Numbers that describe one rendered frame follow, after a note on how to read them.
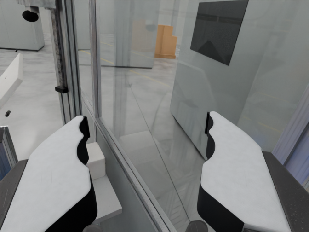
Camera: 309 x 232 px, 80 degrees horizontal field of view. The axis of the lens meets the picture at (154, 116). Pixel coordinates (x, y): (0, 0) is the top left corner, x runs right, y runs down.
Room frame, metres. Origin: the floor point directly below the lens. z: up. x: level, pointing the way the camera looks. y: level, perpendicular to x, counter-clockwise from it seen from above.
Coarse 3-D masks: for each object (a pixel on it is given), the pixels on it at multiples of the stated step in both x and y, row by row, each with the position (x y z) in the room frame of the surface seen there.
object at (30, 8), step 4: (28, 8) 0.68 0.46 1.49; (32, 8) 0.68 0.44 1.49; (36, 8) 0.69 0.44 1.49; (24, 12) 0.66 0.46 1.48; (28, 12) 0.66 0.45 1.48; (32, 12) 0.67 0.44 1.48; (36, 12) 0.69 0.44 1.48; (24, 16) 0.66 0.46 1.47; (28, 16) 0.66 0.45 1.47; (32, 16) 0.67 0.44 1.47; (36, 16) 0.68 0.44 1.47; (28, 20) 0.66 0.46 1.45; (32, 20) 0.67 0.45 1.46; (36, 20) 0.69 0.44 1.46
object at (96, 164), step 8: (88, 144) 0.67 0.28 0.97; (96, 144) 0.68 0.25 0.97; (88, 152) 0.61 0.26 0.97; (96, 152) 0.62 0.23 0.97; (88, 160) 0.57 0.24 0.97; (96, 160) 0.58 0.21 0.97; (104, 160) 0.59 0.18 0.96; (96, 168) 0.57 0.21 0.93; (104, 168) 0.59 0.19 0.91; (96, 176) 0.57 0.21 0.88
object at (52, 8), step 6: (18, 0) 0.67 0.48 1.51; (24, 0) 0.67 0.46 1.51; (30, 0) 0.66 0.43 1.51; (36, 0) 0.67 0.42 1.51; (42, 0) 0.69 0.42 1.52; (48, 0) 0.71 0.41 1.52; (54, 0) 0.74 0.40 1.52; (36, 6) 0.67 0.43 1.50; (42, 6) 0.69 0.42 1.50; (48, 6) 0.71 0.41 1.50; (54, 6) 0.73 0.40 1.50
